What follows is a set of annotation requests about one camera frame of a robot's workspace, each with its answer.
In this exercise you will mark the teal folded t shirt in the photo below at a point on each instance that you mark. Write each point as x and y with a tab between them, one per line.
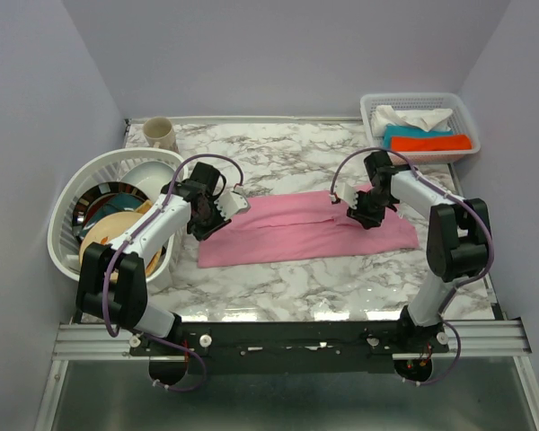
392	131

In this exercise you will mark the white oval dish basket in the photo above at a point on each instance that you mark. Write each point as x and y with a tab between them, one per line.
127	169

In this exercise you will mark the pink t shirt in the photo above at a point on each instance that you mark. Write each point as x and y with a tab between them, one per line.
301	226

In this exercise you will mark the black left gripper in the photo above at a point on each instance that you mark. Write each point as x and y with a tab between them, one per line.
201	233

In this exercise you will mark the beige bird pattern plate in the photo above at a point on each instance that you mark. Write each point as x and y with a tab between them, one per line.
107	229

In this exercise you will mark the white ceramic bowl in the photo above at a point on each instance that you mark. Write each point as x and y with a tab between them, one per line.
150	179

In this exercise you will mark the tan scalloped dish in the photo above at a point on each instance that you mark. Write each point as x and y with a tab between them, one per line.
144	208

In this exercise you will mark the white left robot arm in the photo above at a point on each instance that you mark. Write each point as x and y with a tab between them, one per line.
112	283

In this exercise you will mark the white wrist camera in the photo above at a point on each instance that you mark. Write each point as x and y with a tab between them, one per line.
343	192
232	202

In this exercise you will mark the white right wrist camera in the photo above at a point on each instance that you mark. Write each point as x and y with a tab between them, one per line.
343	192

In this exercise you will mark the white folded t shirt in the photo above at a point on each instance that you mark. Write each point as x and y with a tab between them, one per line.
425	120

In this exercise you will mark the beige ceramic mug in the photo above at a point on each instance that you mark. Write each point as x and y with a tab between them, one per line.
159	133

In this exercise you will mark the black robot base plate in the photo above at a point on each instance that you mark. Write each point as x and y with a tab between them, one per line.
297	347

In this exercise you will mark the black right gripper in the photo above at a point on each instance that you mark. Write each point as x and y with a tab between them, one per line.
366	220

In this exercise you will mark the teal ceramic plate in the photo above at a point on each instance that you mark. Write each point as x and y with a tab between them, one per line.
120	202

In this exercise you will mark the dark striped rim plate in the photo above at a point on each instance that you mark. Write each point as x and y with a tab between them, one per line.
94	202

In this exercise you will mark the aluminium frame rail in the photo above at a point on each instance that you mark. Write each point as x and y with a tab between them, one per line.
91	342

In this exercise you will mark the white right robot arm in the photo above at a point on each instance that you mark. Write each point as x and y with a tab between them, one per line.
459	248

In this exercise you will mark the orange folded t shirt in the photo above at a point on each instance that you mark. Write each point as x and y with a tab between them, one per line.
431	144

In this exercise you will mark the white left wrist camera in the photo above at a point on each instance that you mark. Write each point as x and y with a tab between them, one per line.
232	202

